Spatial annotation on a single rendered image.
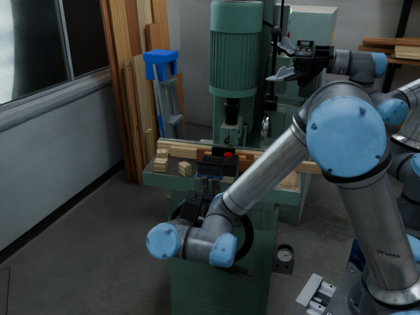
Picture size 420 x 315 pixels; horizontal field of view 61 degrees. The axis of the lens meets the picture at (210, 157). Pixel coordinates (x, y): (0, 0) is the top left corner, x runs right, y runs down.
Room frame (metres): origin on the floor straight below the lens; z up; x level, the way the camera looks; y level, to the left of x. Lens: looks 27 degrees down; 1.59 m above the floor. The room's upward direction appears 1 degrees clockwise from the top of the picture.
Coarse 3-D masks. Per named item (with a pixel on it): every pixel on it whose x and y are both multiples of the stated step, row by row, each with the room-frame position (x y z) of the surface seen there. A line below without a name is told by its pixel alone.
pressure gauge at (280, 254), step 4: (284, 244) 1.04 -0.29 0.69; (280, 248) 1.03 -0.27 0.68; (284, 248) 1.02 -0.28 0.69; (288, 248) 1.02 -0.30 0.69; (280, 252) 1.02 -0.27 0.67; (284, 252) 1.02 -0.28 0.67; (288, 252) 1.02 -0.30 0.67; (292, 252) 1.02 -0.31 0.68; (280, 256) 1.02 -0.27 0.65; (284, 256) 1.02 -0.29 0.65; (288, 256) 1.02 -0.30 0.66; (292, 256) 1.01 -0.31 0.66; (280, 260) 1.02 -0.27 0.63; (284, 260) 1.02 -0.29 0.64; (288, 260) 1.01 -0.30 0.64
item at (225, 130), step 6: (240, 120) 1.33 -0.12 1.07; (222, 126) 1.26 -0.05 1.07; (228, 126) 1.26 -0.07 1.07; (234, 126) 1.26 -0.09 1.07; (240, 126) 1.30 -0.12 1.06; (222, 132) 1.25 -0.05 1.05; (228, 132) 1.25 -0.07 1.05; (234, 132) 1.24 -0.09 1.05; (240, 132) 1.31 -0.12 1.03; (222, 138) 1.25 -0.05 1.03; (234, 138) 1.24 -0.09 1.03; (228, 144) 1.25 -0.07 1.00; (234, 144) 1.24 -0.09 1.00
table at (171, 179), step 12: (156, 156) 1.33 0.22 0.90; (168, 156) 1.33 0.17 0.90; (168, 168) 1.23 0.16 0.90; (192, 168) 1.23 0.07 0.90; (144, 180) 1.20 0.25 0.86; (156, 180) 1.19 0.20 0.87; (168, 180) 1.18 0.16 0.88; (180, 180) 1.17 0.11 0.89; (192, 180) 1.16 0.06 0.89; (300, 180) 1.16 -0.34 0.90; (276, 192) 1.09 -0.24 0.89; (288, 192) 1.08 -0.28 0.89; (300, 192) 1.08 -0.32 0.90; (288, 204) 1.08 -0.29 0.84
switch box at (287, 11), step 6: (276, 6) 1.53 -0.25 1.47; (288, 6) 1.52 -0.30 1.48; (276, 12) 1.53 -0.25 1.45; (288, 12) 1.52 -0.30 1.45; (276, 18) 1.53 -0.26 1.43; (288, 18) 1.52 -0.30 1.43; (276, 24) 1.53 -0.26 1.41; (282, 24) 1.53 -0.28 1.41; (288, 24) 1.53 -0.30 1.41; (282, 30) 1.53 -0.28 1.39; (282, 36) 1.53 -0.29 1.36
